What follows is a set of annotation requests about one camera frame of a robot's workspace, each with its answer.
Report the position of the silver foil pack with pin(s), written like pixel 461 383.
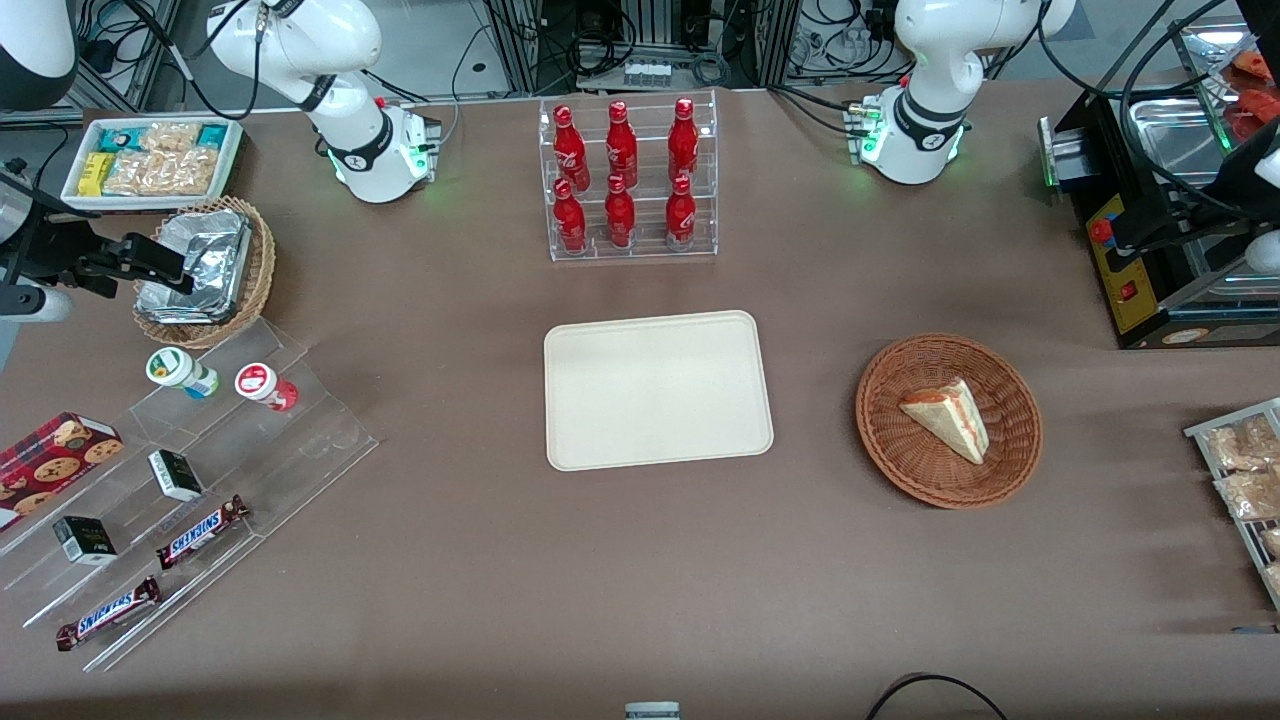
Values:
pixel 190 305
pixel 210 250

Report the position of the white power strip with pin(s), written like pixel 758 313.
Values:
pixel 647 73

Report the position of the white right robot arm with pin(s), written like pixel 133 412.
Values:
pixel 300 50

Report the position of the brown round wicker basket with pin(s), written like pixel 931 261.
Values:
pixel 900 460

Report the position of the clear bag of pastry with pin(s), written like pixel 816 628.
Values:
pixel 1272 541
pixel 1245 445
pixel 1252 495
pixel 1274 577

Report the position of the teal snack pack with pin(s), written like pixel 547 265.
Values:
pixel 122 139
pixel 212 136

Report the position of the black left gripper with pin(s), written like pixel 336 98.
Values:
pixel 1192 207

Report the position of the Snickers bar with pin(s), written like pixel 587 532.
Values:
pixel 108 613
pixel 200 532

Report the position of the wrapped triangle sandwich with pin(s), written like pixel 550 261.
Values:
pixel 950 420

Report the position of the red cola bottle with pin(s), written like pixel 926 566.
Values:
pixel 681 215
pixel 683 138
pixel 620 215
pixel 569 145
pixel 621 140
pixel 569 220

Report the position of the clear acrylic stepped stand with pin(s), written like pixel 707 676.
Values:
pixel 290 450

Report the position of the green gum bottle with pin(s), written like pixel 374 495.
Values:
pixel 180 370

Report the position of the white rectangular snack bin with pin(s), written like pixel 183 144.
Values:
pixel 232 165

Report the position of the light wicker basket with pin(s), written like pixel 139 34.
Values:
pixel 258 270

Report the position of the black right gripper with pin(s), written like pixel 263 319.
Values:
pixel 42 250

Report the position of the red gum bottle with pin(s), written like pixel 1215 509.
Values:
pixel 262 384

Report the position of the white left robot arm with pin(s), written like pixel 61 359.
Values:
pixel 925 90

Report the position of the black yellow food warmer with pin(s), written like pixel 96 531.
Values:
pixel 1130 290

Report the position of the small black box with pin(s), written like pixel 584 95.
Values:
pixel 176 476
pixel 85 541

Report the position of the clear bag of cookies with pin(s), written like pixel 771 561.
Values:
pixel 165 172
pixel 170 137

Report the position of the red cookie box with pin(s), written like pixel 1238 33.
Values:
pixel 55 460

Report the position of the grey metal bracket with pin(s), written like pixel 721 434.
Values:
pixel 652 711

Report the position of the cream plastic tray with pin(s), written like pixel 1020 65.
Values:
pixel 655 390

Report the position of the yellow snack pack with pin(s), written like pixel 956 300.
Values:
pixel 96 174

